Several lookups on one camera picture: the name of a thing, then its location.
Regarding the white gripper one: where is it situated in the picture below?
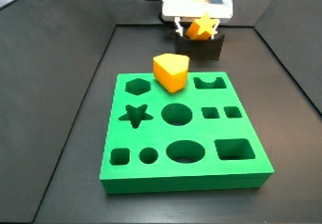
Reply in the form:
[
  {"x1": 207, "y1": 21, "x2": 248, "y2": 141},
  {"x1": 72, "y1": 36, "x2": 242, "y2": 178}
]
[{"x1": 160, "y1": 0, "x2": 232, "y2": 40}]

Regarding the green foam shape-sorter block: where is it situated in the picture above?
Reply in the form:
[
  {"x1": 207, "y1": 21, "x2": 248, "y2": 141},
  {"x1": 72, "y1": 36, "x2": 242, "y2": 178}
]
[{"x1": 99, "y1": 72, "x2": 274, "y2": 194}]

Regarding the yellow pentagon prism block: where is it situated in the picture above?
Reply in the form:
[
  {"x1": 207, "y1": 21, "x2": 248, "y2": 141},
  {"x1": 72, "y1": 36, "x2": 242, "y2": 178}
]
[{"x1": 154, "y1": 54, "x2": 190, "y2": 93}]

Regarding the yellow star-profile bar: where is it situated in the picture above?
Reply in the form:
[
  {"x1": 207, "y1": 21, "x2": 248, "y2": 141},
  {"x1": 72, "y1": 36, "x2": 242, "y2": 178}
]
[{"x1": 186, "y1": 13, "x2": 220, "y2": 40}]

